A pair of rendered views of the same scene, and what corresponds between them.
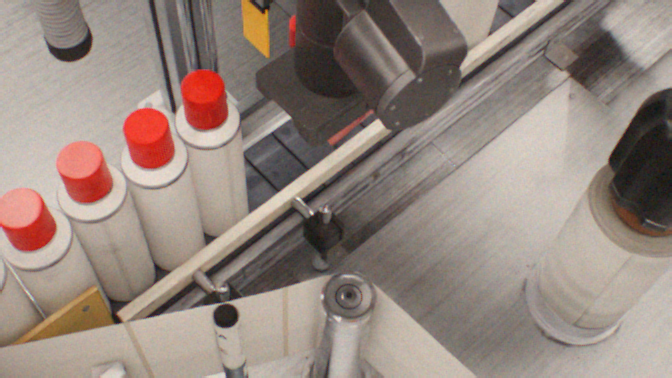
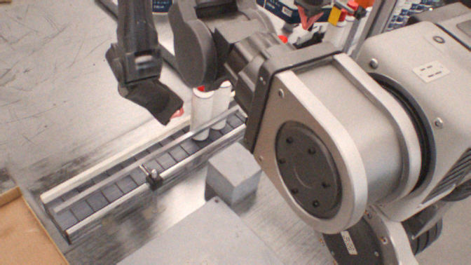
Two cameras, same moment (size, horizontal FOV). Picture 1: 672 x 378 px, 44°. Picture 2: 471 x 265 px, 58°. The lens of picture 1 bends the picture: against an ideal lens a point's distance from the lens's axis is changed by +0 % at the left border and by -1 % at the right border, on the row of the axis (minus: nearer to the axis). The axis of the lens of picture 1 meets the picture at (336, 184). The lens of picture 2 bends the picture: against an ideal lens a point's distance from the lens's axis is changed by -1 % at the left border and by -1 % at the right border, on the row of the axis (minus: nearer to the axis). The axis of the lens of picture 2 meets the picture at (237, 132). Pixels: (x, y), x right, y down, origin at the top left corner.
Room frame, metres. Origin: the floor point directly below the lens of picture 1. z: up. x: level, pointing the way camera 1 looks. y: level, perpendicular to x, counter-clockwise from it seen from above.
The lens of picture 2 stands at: (1.50, -0.21, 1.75)
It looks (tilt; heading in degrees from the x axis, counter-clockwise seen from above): 48 degrees down; 176
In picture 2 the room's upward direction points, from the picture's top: 12 degrees clockwise
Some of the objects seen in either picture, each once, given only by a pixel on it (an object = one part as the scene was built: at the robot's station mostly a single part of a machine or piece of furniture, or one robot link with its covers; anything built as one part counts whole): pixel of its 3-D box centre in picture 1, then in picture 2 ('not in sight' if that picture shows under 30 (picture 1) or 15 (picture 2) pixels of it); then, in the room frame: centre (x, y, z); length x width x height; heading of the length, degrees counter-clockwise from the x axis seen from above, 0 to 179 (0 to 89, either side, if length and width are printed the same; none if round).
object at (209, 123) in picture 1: (213, 158); (332, 36); (0.36, 0.11, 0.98); 0.05 x 0.05 x 0.20
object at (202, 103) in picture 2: not in sight; (202, 106); (0.75, -0.25, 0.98); 0.05 x 0.05 x 0.20
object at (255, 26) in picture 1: (255, 22); (334, 15); (0.42, 0.07, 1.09); 0.03 x 0.01 x 0.06; 47
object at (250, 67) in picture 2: not in sight; (271, 80); (1.16, -0.16, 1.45); 0.09 x 0.08 x 0.12; 126
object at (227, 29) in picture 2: not in sight; (227, 53); (1.10, -0.21, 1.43); 0.10 x 0.05 x 0.09; 36
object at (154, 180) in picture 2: not in sight; (148, 186); (0.96, -0.34, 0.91); 0.07 x 0.03 x 0.16; 47
